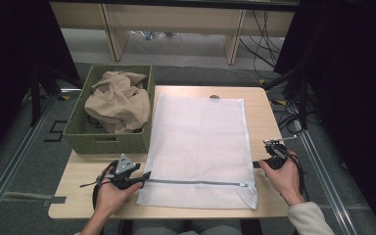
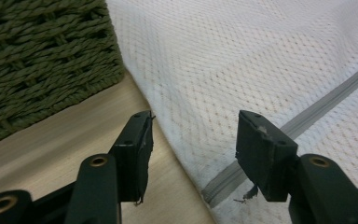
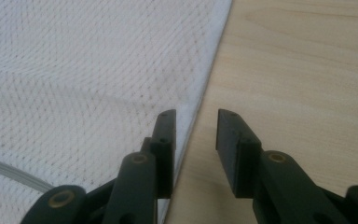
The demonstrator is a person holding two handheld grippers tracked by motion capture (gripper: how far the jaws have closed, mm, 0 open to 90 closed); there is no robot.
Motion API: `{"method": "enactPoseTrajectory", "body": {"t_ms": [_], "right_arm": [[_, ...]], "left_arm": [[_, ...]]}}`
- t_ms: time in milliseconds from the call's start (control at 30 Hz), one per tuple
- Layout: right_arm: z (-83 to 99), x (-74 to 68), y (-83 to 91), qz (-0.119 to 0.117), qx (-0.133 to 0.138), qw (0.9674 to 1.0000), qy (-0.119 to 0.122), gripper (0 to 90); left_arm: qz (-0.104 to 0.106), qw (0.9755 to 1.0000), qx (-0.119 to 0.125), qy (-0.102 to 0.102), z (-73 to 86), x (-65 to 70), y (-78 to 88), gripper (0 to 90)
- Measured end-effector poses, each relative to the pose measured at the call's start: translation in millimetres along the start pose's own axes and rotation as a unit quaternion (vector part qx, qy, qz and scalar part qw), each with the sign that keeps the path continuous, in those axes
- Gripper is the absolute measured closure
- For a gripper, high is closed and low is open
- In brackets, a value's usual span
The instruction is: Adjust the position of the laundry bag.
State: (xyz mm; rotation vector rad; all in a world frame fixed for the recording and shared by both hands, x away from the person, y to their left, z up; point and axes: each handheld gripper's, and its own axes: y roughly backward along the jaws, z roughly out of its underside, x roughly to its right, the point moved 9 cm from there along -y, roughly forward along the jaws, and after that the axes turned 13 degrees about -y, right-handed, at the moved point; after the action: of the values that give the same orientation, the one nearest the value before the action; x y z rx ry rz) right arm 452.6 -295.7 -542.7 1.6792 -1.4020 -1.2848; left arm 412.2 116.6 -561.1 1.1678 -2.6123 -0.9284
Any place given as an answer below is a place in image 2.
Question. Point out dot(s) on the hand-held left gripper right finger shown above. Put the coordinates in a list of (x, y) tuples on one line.
[(264, 161)]

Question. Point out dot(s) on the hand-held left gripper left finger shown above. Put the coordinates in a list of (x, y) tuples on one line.
[(133, 161)]

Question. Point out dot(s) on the white mesh laundry bag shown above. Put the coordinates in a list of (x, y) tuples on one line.
[(230, 62)]

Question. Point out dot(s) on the green woven basket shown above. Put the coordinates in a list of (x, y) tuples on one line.
[(37, 62)]

